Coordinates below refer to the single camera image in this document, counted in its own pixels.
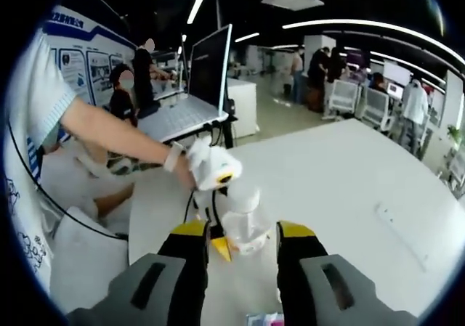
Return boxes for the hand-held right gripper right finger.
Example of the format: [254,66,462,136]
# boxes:
[275,220,419,326]

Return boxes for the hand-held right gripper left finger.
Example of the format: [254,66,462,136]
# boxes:
[67,219,212,326]

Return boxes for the clear water bottle red label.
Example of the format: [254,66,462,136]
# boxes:
[220,184,272,257]

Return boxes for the blue tissue packet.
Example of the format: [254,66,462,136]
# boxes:
[246,311,285,326]

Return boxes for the person's left hand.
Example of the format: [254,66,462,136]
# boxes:
[173,154,200,192]

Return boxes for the black laptop stand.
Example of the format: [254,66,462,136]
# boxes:
[209,117,238,149]

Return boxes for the white cabinet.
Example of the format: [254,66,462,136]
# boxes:
[225,78,261,139]

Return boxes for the white laptop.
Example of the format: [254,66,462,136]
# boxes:
[137,23,234,144]

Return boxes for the white table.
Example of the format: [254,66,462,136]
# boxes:
[129,118,465,326]

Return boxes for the person's light trousers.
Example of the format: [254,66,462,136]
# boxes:
[39,142,136,229]

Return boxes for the white mesh office chair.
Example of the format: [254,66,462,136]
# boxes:
[328,78,361,119]
[363,86,396,131]

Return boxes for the bright monitor screen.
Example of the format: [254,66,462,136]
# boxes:
[383,60,412,84]

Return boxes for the green potted plant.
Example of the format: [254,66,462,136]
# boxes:
[447,124,465,144]

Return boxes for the curved ceiling light strip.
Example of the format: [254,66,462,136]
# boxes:
[282,18,465,65]

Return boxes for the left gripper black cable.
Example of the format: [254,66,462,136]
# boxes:
[182,189,195,229]

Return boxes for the table cable slot cover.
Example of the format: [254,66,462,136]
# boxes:
[375,202,429,273]

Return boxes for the wall poster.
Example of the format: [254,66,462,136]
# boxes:
[43,9,137,107]

